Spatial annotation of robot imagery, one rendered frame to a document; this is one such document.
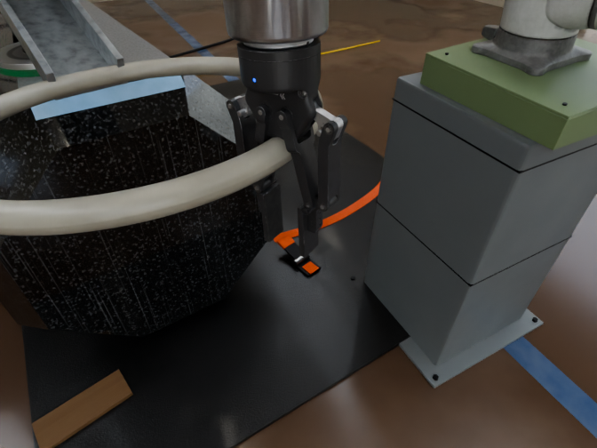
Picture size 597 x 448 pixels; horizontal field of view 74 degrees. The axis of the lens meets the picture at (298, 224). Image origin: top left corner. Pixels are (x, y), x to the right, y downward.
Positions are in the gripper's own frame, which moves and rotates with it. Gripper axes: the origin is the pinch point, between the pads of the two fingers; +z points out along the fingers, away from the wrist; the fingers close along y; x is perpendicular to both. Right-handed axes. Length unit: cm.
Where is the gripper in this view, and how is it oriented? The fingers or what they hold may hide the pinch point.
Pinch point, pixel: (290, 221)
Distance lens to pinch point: 47.4
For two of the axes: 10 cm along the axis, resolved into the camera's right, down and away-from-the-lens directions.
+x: -5.8, 5.0, -6.4
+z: 0.4, 8.0, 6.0
